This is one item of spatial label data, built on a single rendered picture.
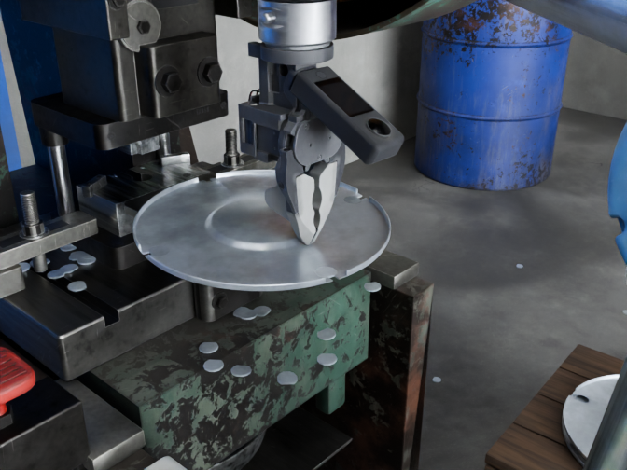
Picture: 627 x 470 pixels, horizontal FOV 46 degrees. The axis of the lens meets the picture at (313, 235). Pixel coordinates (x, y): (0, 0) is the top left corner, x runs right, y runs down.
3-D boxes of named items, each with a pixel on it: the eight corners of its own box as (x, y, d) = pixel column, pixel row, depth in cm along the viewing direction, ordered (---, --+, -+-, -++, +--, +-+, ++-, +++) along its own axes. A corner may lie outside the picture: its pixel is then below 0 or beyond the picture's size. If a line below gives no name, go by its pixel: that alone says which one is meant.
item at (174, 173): (211, 201, 102) (209, 171, 100) (119, 237, 92) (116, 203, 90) (171, 185, 107) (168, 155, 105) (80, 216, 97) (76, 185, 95)
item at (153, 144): (165, 147, 96) (163, 119, 95) (135, 157, 93) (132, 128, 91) (150, 142, 98) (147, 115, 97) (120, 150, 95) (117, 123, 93)
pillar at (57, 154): (78, 214, 98) (62, 112, 92) (63, 218, 97) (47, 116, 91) (69, 209, 100) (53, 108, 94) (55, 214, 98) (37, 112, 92)
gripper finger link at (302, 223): (277, 230, 83) (275, 153, 79) (316, 246, 79) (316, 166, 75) (257, 240, 81) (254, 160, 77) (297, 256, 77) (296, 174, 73)
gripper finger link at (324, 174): (297, 222, 85) (296, 145, 81) (336, 237, 81) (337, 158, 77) (277, 230, 83) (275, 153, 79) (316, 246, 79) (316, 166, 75)
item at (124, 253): (238, 220, 103) (237, 200, 102) (118, 271, 90) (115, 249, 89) (167, 191, 113) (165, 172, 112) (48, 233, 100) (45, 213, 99)
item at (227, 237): (204, 324, 66) (204, 316, 66) (96, 204, 87) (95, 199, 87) (443, 246, 81) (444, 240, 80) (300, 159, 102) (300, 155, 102)
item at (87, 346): (336, 245, 110) (337, 208, 107) (66, 383, 80) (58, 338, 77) (204, 192, 128) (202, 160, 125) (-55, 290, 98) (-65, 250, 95)
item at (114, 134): (234, 131, 98) (232, 91, 95) (104, 172, 84) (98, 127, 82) (160, 109, 107) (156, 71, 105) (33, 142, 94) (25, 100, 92)
